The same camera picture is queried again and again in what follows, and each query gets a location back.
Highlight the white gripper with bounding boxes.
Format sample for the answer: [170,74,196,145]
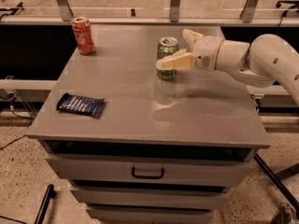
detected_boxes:
[156,29,223,71]

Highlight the green soda can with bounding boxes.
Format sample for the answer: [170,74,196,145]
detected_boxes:
[156,36,180,81]

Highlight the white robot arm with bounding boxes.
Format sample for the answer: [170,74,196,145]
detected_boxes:
[156,29,299,104]

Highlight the red cola can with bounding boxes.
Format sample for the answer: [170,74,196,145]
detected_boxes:
[72,17,95,55]

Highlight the grey drawer cabinet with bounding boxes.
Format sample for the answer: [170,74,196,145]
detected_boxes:
[28,25,269,224]

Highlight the blue snack bar wrapper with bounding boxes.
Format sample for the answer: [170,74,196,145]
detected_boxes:
[56,93,105,119]

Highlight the black floor stand bar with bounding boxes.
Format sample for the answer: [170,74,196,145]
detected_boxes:
[254,154,299,217]

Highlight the black tube lower left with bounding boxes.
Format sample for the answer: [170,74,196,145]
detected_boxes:
[34,184,55,224]

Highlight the middle metal bracket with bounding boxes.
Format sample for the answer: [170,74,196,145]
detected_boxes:
[169,0,180,22]

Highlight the metal bracket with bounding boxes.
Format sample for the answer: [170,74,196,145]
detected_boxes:
[240,0,259,23]
[56,0,73,21]
[169,0,180,22]

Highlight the right metal bracket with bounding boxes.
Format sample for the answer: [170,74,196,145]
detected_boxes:
[240,0,259,23]

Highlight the black drawer handle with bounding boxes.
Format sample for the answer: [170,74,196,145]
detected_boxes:
[131,167,164,180]

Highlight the left metal bracket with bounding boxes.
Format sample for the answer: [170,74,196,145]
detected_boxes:
[56,0,73,21]

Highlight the black cable left floor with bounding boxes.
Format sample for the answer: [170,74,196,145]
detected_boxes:
[0,134,28,151]

